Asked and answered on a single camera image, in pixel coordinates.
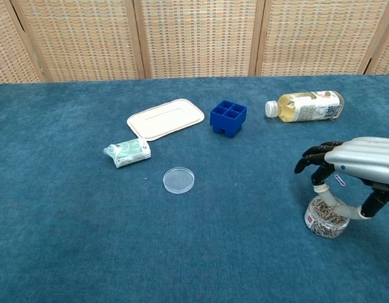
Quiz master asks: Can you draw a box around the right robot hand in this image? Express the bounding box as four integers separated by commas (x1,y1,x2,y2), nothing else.
294,136,389,222

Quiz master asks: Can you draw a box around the clear container of paperclips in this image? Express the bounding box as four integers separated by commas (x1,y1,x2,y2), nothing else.
304,195,350,239

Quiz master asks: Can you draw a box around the white rectangular lid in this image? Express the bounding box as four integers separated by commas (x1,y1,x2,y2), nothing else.
126,98,205,142

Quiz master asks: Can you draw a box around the tea bottle with white cap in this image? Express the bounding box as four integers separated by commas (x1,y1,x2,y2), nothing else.
265,90,345,123

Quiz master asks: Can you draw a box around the blue four-compartment box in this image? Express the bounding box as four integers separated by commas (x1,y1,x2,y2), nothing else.
209,100,248,139

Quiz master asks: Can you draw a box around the clear round plastic dish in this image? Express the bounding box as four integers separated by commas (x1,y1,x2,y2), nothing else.
162,167,195,194

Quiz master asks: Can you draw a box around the woven folding screen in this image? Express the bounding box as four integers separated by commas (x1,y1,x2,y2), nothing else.
0,0,389,85

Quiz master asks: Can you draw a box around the green patterned tissue pack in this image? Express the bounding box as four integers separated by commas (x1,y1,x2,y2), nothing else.
102,138,152,169

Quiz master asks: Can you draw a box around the blue felt table cover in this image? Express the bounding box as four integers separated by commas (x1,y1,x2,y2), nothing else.
0,74,389,303

